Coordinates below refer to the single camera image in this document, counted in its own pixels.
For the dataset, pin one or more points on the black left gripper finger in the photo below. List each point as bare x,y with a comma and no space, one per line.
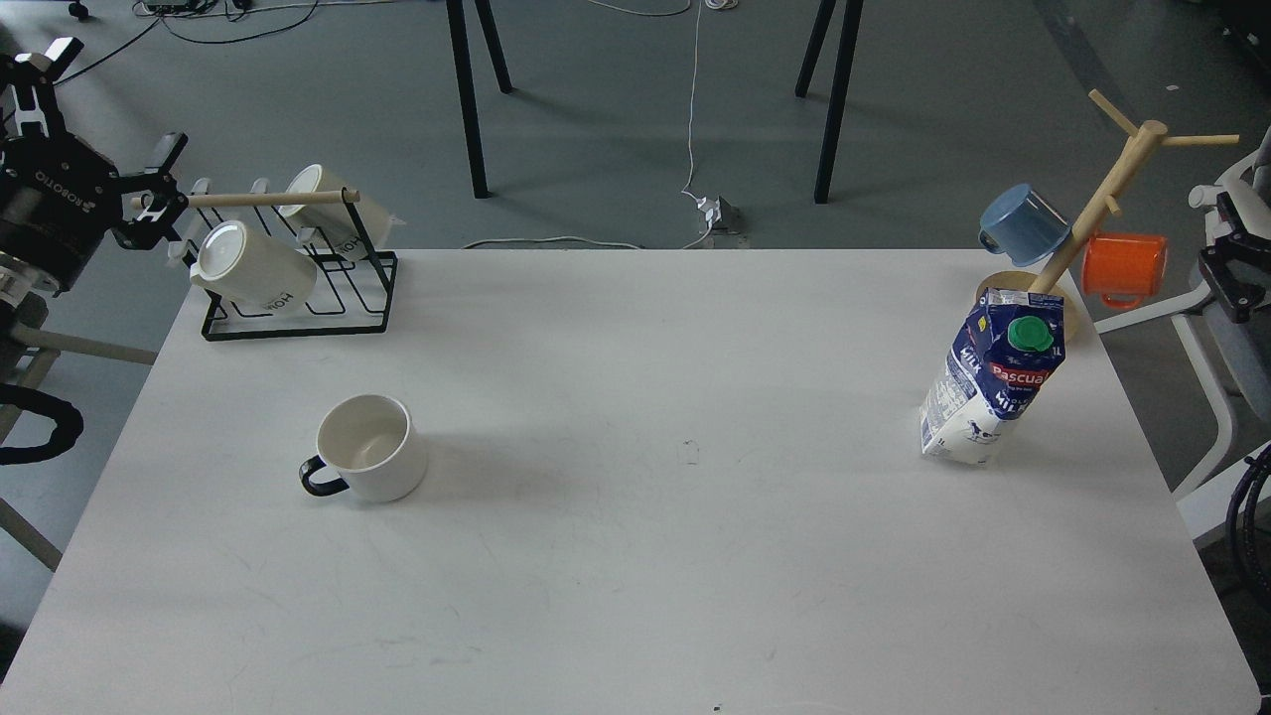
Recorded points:
32,78
162,202

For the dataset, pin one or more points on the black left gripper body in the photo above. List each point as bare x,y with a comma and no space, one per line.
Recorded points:
58,203

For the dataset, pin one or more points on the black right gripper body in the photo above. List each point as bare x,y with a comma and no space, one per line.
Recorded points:
1235,266

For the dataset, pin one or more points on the blue white milk carton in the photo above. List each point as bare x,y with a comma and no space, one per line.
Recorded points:
1010,344

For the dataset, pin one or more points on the white mug black handle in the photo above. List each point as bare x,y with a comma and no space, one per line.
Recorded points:
368,444

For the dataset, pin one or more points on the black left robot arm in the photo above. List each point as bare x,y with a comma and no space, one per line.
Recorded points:
60,198

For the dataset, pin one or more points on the front cream cup on rack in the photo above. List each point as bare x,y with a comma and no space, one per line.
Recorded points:
253,269

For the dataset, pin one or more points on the cream cup on rack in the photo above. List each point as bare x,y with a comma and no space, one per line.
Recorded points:
253,269
334,220

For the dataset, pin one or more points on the rear cream cup on rack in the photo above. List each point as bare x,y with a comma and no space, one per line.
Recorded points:
334,220

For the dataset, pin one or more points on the white chair right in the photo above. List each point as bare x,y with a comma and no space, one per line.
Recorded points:
1203,494

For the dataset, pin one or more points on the orange hanging mug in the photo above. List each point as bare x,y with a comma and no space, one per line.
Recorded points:
1122,269

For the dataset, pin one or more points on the beige chair left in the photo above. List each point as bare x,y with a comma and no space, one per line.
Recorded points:
29,352

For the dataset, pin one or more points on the wooden mug tree stand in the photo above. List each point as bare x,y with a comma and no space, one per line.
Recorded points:
1143,140

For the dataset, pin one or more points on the blue hanging mug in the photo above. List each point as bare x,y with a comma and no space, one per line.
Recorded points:
1023,226

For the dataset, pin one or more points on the left black table legs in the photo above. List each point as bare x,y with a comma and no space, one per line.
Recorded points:
462,59

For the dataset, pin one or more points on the black table legs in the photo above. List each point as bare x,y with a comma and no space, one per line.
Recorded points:
841,74
462,59

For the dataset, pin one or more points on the right black table legs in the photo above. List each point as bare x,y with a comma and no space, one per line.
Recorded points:
841,74

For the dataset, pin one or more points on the grey power adapter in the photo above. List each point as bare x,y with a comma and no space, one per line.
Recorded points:
720,217

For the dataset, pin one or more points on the black wire cup rack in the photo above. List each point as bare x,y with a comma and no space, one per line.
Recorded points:
350,298

